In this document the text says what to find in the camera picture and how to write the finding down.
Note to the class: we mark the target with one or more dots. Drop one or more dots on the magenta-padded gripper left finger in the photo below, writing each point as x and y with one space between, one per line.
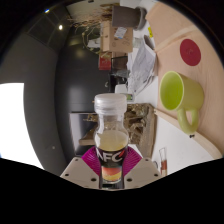
80 171

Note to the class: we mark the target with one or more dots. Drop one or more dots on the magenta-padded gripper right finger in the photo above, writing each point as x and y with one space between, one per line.
143 171

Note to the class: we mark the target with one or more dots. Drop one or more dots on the clear drink bottle white cap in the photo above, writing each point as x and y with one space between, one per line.
111 143

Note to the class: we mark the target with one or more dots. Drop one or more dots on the wooden paintbrush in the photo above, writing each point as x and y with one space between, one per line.
163 163

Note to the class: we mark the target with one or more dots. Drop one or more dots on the white spray bottle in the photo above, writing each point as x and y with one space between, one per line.
129 97

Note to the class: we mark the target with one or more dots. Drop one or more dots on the long ceiling light panel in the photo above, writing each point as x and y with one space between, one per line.
13 123

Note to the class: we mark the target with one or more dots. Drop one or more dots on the lime green mug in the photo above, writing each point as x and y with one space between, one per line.
191 95

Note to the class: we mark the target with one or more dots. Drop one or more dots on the grey newspaper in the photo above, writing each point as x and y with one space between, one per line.
143 66

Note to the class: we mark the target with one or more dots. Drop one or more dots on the red box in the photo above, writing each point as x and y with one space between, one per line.
104 62

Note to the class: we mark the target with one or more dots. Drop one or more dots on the light wooden board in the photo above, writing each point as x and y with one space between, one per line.
213 83

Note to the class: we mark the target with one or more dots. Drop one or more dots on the flat round red coaster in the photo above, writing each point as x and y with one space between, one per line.
190 52

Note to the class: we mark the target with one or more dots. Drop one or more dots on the brown cardboard box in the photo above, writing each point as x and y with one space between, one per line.
115 40

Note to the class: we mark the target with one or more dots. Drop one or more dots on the small yellow tag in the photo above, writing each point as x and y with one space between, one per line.
150 32

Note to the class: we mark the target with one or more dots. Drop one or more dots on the round ceiling spotlight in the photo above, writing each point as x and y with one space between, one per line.
60 27
47 10

